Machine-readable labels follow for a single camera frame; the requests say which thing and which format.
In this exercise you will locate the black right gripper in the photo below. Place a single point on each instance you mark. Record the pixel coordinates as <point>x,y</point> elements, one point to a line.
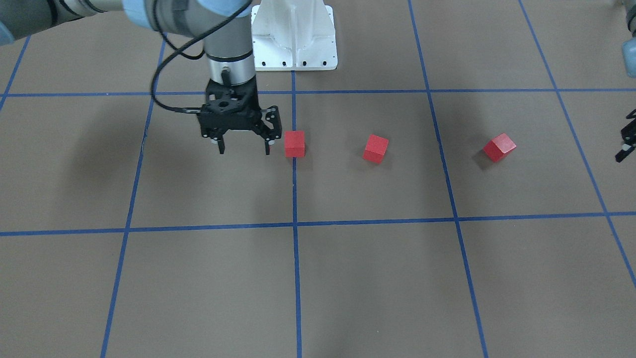
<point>270,122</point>

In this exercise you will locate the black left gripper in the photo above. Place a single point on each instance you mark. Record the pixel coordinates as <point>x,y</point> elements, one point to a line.
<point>627,138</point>

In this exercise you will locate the red block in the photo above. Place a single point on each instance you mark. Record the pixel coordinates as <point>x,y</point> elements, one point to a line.
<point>375,149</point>
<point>294,144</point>
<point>499,147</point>

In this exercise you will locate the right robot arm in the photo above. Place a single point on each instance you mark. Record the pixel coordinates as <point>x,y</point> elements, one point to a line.
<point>222,27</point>

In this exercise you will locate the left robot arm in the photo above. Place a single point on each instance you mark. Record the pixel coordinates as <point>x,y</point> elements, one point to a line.
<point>629,46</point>

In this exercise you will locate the white pillar base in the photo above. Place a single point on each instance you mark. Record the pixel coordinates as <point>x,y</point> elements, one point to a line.
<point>294,35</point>

